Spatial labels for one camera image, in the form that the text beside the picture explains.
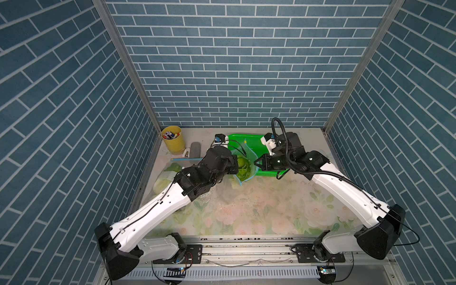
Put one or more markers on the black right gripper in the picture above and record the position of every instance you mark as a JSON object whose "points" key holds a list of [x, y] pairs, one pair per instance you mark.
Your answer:
{"points": [[265, 165]]}

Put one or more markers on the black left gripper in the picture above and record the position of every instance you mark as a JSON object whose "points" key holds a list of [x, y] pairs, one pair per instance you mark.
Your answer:
{"points": [[231, 160]]}

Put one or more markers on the clear zipper bag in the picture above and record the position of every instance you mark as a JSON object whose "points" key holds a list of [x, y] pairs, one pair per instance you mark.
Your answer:
{"points": [[232, 186], [158, 168]]}

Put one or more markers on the chinese cabbage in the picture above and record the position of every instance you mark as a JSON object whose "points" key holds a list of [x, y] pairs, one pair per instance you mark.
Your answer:
{"points": [[244, 169], [166, 177]]}

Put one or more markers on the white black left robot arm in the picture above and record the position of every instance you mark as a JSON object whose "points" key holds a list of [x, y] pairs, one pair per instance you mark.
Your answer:
{"points": [[123, 245]]}

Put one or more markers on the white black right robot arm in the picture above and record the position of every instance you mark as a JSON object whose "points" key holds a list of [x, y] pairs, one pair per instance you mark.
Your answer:
{"points": [[381, 224]]}

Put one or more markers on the white clip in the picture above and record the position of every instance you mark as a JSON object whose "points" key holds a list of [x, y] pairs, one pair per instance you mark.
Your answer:
{"points": [[186, 153]]}

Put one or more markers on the grey fabric roll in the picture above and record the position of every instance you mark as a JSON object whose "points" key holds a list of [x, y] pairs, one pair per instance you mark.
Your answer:
{"points": [[195, 150]]}

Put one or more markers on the green plastic basket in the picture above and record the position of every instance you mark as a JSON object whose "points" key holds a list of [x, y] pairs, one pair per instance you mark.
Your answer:
{"points": [[253, 141]]}

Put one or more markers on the yellow pen cup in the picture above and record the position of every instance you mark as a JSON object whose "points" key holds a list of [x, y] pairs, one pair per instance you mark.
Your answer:
{"points": [[174, 139]]}

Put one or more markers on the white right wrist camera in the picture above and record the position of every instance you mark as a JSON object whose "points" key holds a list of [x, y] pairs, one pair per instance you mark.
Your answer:
{"points": [[269, 142]]}

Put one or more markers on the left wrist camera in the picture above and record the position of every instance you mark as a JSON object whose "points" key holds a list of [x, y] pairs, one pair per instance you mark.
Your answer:
{"points": [[220, 139]]}

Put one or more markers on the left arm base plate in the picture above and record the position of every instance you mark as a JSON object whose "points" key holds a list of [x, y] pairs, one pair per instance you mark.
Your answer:
{"points": [[191, 255]]}

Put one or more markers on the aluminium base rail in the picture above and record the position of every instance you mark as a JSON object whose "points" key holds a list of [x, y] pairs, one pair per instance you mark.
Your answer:
{"points": [[264, 260]]}

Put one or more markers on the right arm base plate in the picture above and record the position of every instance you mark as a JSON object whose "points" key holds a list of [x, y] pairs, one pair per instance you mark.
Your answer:
{"points": [[306, 254]]}

